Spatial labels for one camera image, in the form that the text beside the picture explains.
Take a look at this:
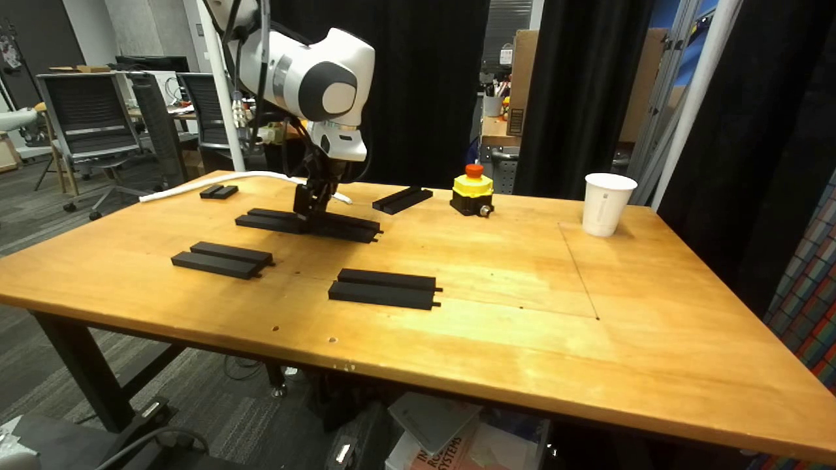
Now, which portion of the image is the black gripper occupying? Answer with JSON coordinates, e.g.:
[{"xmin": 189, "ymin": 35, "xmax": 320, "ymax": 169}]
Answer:
[{"xmin": 295, "ymin": 149, "xmax": 348, "ymax": 218}]

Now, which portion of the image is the white flexible tube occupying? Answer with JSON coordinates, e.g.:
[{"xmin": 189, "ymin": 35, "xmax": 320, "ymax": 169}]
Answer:
[{"xmin": 136, "ymin": 169, "xmax": 354, "ymax": 209}]

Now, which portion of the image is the short black track piece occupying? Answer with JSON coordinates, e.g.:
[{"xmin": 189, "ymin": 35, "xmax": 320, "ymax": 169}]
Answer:
[{"xmin": 370, "ymin": 182, "xmax": 435, "ymax": 217}]

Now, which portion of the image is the small black notched block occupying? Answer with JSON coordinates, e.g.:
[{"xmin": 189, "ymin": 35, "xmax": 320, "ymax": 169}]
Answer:
[{"xmin": 196, "ymin": 180, "xmax": 240, "ymax": 201}]

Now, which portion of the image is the white slanted pole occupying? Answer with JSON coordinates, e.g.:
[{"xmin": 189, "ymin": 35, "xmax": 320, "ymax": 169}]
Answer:
[
  {"xmin": 189, "ymin": 0, "xmax": 248, "ymax": 174},
  {"xmin": 645, "ymin": 0, "xmax": 749, "ymax": 213}
]

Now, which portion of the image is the grey mesh office chair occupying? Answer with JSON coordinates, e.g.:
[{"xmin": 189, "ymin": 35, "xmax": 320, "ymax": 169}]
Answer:
[
  {"xmin": 127, "ymin": 69, "xmax": 189, "ymax": 189},
  {"xmin": 34, "ymin": 69, "xmax": 145, "ymax": 218},
  {"xmin": 178, "ymin": 69, "xmax": 255, "ymax": 171}
]

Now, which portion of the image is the yellow emergency stop button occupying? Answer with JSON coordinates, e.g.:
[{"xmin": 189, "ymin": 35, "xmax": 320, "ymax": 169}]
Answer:
[{"xmin": 447, "ymin": 159, "xmax": 499, "ymax": 218}]

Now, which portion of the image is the wide black curtain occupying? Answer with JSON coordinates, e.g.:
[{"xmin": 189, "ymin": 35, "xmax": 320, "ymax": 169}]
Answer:
[{"xmin": 238, "ymin": 0, "xmax": 491, "ymax": 189}]

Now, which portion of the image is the small brown cardboard box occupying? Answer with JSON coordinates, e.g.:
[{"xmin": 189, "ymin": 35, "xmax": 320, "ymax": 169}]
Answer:
[{"xmin": 477, "ymin": 110, "xmax": 517, "ymax": 152}]

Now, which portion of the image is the grey flat box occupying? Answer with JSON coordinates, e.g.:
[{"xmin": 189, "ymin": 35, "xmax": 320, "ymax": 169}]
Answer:
[{"xmin": 383, "ymin": 388, "xmax": 483, "ymax": 457}]

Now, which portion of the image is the narrow black curtain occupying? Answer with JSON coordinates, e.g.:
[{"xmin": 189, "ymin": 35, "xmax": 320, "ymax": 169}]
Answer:
[
  {"xmin": 512, "ymin": 0, "xmax": 658, "ymax": 201},
  {"xmin": 654, "ymin": 0, "xmax": 836, "ymax": 321}
]

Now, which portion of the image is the white paper cup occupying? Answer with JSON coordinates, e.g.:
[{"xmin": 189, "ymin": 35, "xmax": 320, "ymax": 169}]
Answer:
[{"xmin": 580, "ymin": 169, "xmax": 640, "ymax": 240}]

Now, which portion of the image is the red white printed book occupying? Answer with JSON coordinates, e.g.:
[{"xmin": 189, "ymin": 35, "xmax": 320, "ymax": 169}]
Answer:
[{"xmin": 380, "ymin": 415, "xmax": 555, "ymax": 470}]

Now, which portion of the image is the black chair base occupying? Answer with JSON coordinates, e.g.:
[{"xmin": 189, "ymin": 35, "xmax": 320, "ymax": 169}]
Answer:
[{"xmin": 0, "ymin": 397, "xmax": 216, "ymax": 470}]

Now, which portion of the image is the yellow wrist camera mount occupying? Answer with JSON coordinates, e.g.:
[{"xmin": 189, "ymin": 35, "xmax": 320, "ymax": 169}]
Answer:
[{"xmin": 250, "ymin": 114, "xmax": 308, "ymax": 152}]

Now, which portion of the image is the black table leg frame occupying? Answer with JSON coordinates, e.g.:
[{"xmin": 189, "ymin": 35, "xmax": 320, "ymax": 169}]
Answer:
[{"xmin": 31, "ymin": 311, "xmax": 189, "ymax": 436}]

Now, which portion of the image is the colourful patterned wall panel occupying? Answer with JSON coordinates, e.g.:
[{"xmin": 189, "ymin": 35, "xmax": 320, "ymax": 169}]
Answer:
[{"xmin": 754, "ymin": 167, "xmax": 836, "ymax": 400}]

